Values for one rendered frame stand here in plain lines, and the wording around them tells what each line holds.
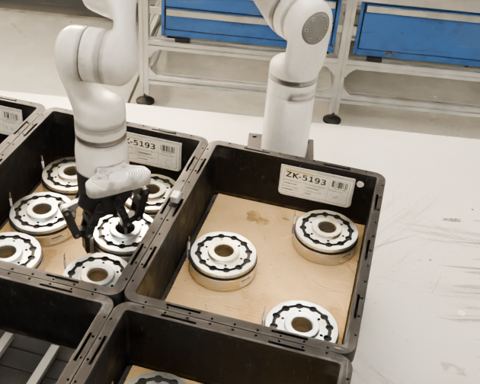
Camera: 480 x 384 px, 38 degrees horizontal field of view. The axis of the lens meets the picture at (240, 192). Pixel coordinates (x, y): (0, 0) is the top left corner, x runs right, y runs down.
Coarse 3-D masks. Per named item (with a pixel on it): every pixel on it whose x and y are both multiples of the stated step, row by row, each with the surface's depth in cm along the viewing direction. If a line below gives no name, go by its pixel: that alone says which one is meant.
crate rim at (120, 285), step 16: (48, 112) 123; (64, 112) 124; (32, 128) 119; (128, 128) 122; (144, 128) 121; (160, 128) 122; (16, 144) 115; (0, 160) 111; (192, 160) 115; (160, 208) 104; (160, 224) 101; (144, 240) 98; (16, 272) 91; (32, 272) 91; (48, 272) 92; (128, 272) 93; (80, 288) 90; (96, 288) 90; (112, 288) 90
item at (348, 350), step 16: (208, 144) 119; (224, 144) 119; (208, 160) 115; (288, 160) 117; (304, 160) 117; (192, 176) 111; (368, 176) 115; (176, 208) 104; (368, 224) 104; (160, 240) 98; (368, 240) 101; (144, 256) 95; (368, 256) 98; (144, 272) 93; (368, 272) 96; (128, 288) 90; (144, 304) 88; (160, 304) 88; (176, 304) 89; (208, 320) 87; (224, 320) 87; (240, 320) 87; (352, 320) 89; (272, 336) 86; (288, 336) 86; (304, 336) 86; (352, 336) 86; (336, 352) 84; (352, 352) 85
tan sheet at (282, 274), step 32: (224, 224) 118; (256, 224) 118; (288, 224) 119; (288, 256) 112; (192, 288) 105; (256, 288) 106; (288, 288) 107; (320, 288) 107; (352, 288) 108; (256, 320) 101
